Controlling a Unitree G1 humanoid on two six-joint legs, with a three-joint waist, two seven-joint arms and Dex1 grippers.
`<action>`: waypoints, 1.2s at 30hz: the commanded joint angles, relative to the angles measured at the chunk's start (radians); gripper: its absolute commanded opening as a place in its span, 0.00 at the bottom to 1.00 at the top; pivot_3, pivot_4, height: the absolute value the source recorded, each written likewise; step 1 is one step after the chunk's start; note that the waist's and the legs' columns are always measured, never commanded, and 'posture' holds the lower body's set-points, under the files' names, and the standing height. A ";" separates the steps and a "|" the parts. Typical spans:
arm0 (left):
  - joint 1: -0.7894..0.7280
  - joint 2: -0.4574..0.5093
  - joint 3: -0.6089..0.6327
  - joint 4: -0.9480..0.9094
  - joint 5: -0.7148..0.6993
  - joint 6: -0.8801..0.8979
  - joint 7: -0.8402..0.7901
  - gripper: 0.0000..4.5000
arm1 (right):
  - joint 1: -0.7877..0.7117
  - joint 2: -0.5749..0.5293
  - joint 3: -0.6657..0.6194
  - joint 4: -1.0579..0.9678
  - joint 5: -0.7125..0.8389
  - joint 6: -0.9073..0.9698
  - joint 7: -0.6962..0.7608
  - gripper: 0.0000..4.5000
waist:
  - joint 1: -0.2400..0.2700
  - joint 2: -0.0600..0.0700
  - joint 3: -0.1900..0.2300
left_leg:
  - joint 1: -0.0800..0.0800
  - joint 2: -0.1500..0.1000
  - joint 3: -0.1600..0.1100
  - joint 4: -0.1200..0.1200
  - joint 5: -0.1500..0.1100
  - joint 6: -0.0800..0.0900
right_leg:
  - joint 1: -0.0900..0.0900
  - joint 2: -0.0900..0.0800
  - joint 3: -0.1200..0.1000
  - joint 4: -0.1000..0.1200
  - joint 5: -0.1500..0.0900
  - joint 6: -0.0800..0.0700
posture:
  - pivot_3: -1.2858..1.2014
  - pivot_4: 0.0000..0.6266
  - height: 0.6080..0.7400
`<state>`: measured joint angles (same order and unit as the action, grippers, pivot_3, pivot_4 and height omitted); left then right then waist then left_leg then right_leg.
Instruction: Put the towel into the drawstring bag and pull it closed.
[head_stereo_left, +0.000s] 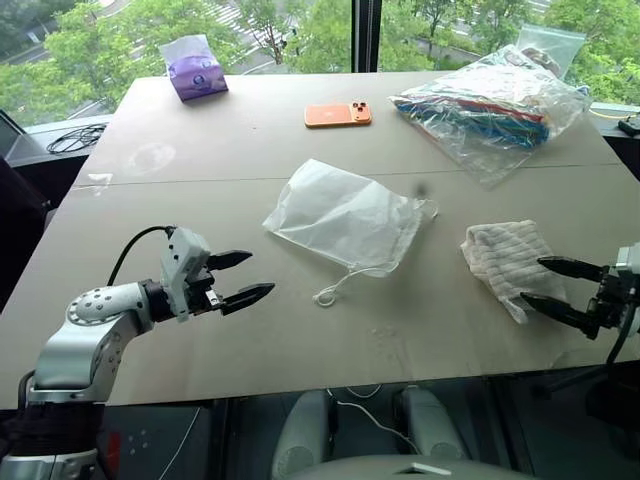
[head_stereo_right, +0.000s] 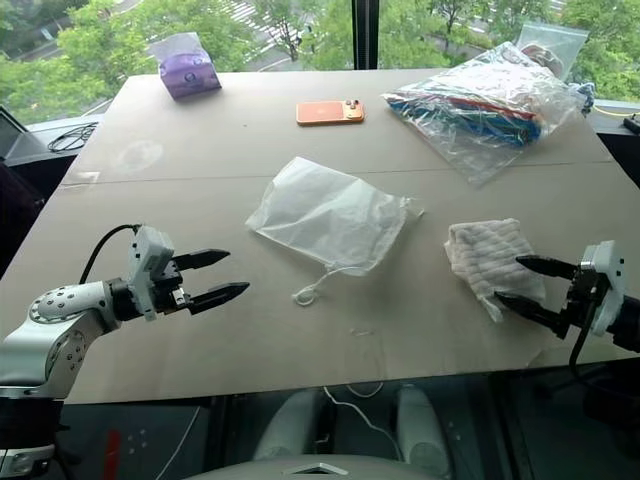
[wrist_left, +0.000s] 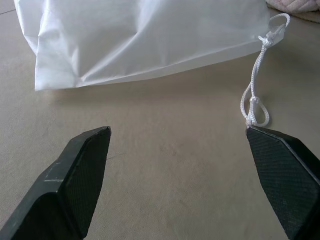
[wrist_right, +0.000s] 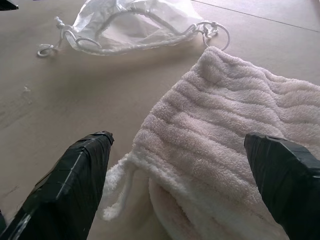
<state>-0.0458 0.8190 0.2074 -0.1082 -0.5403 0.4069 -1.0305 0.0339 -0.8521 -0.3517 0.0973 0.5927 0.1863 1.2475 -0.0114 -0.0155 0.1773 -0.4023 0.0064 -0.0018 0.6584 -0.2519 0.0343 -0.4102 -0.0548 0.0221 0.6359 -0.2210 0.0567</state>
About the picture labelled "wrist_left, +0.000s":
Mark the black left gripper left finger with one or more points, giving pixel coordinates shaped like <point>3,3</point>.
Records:
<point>62,190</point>

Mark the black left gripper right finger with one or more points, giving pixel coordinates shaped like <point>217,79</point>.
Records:
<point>285,180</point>

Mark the pink quilted cloth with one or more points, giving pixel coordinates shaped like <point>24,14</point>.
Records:
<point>295,5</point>

